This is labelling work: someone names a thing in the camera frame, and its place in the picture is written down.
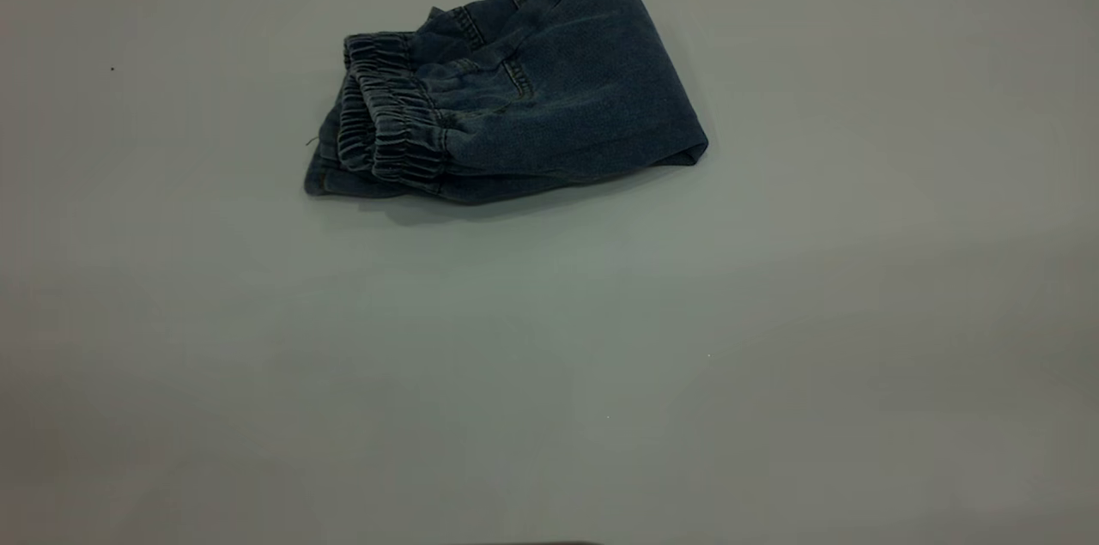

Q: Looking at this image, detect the blue denim shorts basketball print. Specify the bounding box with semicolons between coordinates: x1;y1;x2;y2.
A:
303;0;710;205

